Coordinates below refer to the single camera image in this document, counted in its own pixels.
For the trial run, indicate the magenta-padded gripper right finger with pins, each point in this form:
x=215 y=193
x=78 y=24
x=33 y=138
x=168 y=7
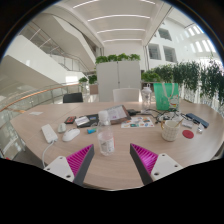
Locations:
x=164 y=165

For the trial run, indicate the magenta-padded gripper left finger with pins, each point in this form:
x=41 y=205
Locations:
x=60 y=166

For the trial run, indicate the clear white-capped water bottle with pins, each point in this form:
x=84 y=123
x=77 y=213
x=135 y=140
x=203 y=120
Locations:
x=106 y=141

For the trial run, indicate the white grid-pattern mug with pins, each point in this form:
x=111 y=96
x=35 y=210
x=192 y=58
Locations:
x=170 y=132

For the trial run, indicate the white computer mouse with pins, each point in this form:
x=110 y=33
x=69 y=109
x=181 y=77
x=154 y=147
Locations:
x=71 y=135

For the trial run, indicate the flat round red coaster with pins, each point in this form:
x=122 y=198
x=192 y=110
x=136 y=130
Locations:
x=188 y=134

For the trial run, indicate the gold spoon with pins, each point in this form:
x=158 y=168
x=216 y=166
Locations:
x=179 y=122

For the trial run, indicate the blue and green tube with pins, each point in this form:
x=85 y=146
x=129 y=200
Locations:
x=91 y=131

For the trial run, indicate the small red and black box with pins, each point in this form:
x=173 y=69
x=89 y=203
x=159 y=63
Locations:
x=70 y=120

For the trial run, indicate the colourful sticker sheet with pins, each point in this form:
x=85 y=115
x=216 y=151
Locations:
x=137 y=122

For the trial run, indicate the white card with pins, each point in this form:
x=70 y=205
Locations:
x=81 y=120

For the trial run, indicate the black notebook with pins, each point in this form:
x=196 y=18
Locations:
x=93 y=118

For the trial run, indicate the white paper sheet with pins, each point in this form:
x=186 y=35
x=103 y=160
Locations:
x=36 y=113

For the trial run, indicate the black power adapter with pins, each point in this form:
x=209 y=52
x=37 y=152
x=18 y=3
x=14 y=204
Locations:
x=132 y=112

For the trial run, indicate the green tote bag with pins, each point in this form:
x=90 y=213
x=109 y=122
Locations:
x=163 y=96

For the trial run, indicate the tall clear spouted bottle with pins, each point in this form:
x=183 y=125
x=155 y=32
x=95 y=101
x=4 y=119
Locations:
x=146 y=98

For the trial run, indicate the brown clipboard with paper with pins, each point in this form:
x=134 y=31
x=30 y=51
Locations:
x=117 y=114

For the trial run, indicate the black chair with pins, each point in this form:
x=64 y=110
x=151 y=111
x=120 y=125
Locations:
x=72 y=98

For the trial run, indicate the white chair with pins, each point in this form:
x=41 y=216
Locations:
x=126 y=95

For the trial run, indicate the wooden planter with plants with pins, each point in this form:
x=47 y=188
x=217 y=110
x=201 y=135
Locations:
x=93 y=88

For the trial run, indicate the row of green hedge plants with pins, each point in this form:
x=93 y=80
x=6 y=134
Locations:
x=193 y=78

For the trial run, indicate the white cabinet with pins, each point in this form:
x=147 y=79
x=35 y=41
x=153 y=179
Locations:
x=118 y=80

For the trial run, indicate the green plants atop cabinet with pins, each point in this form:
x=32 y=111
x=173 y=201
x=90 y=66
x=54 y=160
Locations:
x=116 y=57

